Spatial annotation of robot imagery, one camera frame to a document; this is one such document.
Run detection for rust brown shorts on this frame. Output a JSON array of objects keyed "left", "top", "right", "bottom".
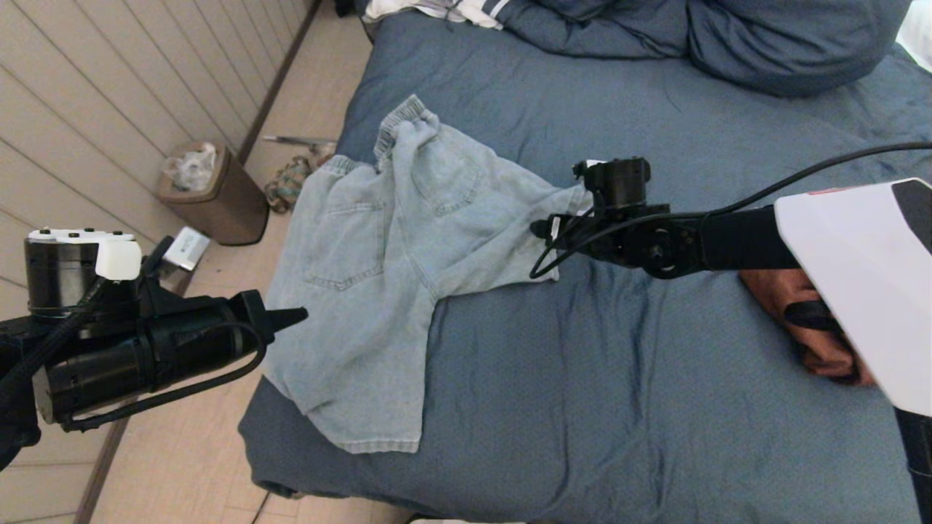
[{"left": 739, "top": 269, "right": 878, "bottom": 386}]

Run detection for clear plastic bin liner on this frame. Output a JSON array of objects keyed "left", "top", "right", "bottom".
[{"left": 162, "top": 143, "right": 219, "bottom": 193}]

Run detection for brown metal trash bin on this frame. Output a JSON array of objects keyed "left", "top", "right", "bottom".
[{"left": 157, "top": 142, "right": 270, "bottom": 247}]

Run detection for blue bed cover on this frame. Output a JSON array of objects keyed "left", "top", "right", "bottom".
[{"left": 239, "top": 11, "right": 932, "bottom": 524}]

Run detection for light blue denim shorts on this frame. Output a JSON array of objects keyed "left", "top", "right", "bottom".
[{"left": 261, "top": 95, "right": 594, "bottom": 454}]

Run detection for crumpled blue blanket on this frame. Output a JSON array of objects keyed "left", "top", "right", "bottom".
[{"left": 502, "top": 0, "right": 691, "bottom": 60}]

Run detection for white striped garment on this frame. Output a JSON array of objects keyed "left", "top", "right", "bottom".
[{"left": 363, "top": 0, "right": 519, "bottom": 31}]

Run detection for silver metal object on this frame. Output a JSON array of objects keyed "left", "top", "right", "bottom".
[{"left": 262, "top": 135, "right": 338, "bottom": 155}]

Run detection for white pillow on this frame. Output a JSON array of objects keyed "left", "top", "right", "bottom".
[{"left": 894, "top": 0, "right": 932, "bottom": 74}]

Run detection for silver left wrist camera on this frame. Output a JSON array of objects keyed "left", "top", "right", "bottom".
[{"left": 162, "top": 227, "right": 212, "bottom": 271}]

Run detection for multicoloured cloth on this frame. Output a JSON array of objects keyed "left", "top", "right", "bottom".
[{"left": 264, "top": 154, "right": 334, "bottom": 215}]

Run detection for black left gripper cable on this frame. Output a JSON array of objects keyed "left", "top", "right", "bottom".
[{"left": 62, "top": 320, "right": 266, "bottom": 432}]

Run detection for blue pillow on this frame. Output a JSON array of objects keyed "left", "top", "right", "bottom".
[{"left": 686, "top": 0, "right": 911, "bottom": 98}]

